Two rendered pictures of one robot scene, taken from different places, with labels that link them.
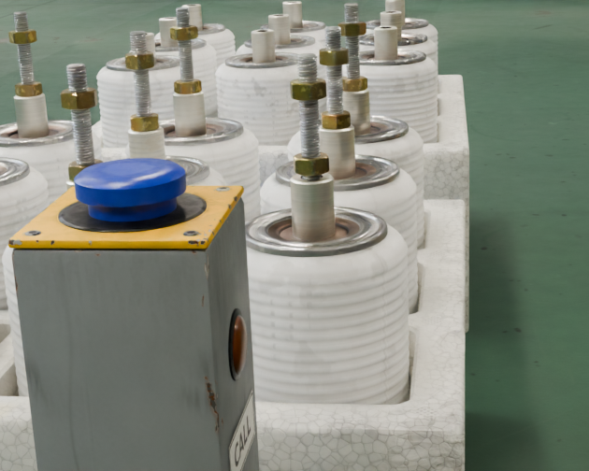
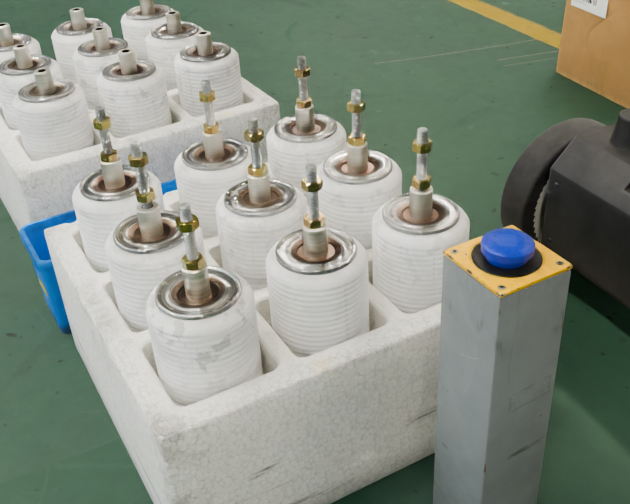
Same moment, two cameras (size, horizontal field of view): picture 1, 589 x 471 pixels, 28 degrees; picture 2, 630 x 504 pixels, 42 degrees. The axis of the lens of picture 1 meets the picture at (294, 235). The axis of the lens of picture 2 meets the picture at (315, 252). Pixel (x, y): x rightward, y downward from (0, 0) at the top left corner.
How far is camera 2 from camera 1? 55 cm
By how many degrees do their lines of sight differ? 36
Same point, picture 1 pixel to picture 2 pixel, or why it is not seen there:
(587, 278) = not seen: hidden behind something
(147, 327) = (545, 308)
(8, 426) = (336, 369)
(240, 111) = (132, 110)
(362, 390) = not seen: hidden behind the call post
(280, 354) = (435, 281)
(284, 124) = (160, 111)
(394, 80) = (225, 69)
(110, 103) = (39, 126)
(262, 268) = (428, 244)
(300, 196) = (423, 200)
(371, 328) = not seen: hidden behind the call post
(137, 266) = (547, 285)
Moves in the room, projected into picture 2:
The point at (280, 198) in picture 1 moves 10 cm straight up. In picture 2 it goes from (350, 192) to (348, 103)
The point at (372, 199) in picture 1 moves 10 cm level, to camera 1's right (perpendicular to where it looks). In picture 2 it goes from (395, 179) to (461, 150)
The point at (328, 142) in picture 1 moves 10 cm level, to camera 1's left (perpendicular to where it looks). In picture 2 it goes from (359, 153) to (283, 185)
